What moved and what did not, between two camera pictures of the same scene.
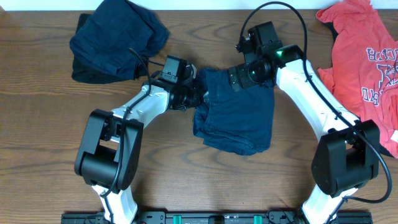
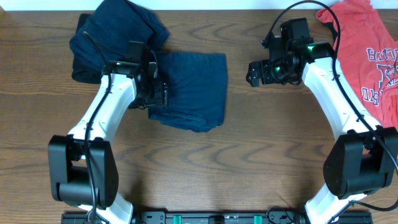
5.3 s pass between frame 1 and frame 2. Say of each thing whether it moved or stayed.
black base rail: stayed
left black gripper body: moved
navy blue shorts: moved
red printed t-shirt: stayed
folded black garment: stayed
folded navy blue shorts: stayed
